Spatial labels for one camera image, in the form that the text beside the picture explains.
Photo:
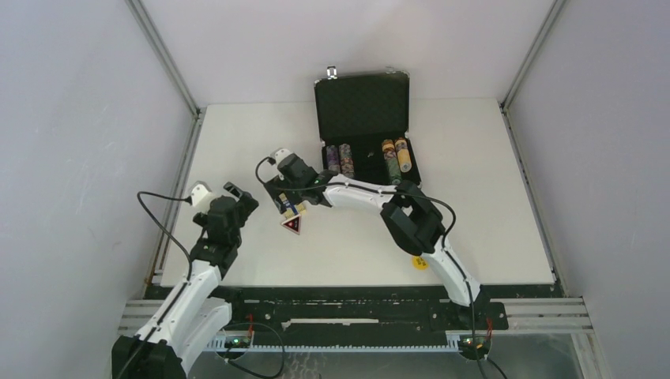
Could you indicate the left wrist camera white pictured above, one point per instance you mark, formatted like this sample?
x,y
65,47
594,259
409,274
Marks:
x,y
200,196

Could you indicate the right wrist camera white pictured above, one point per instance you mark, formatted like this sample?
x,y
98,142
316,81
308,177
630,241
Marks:
x,y
280,154

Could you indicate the green orange chip row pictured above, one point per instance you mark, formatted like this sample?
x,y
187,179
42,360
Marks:
x,y
391,162

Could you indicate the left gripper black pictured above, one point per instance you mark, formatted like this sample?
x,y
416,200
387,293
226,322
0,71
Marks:
x,y
245,204

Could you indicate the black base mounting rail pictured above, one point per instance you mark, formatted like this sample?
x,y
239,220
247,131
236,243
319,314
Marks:
x,y
369,316

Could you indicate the black aluminium poker case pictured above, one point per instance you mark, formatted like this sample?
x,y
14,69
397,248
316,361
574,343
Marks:
x,y
362,110

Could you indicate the red black triangular button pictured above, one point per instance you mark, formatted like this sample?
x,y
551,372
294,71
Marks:
x,y
293,224

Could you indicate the yellow round button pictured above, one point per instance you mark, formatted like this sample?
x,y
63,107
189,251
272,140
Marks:
x,y
419,263

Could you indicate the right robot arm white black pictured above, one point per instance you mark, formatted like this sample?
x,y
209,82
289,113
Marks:
x,y
418,224

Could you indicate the purple chip row far left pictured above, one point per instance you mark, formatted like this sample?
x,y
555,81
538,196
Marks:
x,y
332,159

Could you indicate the green chip row inner left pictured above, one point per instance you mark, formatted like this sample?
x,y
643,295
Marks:
x,y
346,160

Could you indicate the playing card deck box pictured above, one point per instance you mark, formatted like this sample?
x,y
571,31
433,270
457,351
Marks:
x,y
288,209

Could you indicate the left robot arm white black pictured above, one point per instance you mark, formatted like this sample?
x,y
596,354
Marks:
x,y
169,343

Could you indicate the yellow chip row far right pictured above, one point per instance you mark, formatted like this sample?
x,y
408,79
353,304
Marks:
x,y
403,155

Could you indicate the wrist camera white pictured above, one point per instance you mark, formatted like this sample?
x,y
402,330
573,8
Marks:
x,y
280,154
200,196

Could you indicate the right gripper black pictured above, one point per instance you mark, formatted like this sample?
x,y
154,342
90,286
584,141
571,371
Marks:
x,y
280,181

